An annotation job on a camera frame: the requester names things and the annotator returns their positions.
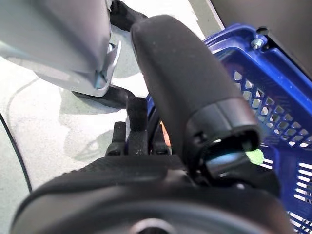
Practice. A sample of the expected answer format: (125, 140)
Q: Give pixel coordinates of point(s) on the right five-finger robot hand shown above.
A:
(170, 202)

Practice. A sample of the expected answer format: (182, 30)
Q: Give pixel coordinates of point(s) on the blue plastic shopping basket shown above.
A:
(280, 80)

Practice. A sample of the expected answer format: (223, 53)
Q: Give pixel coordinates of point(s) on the napa cabbage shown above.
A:
(254, 156)

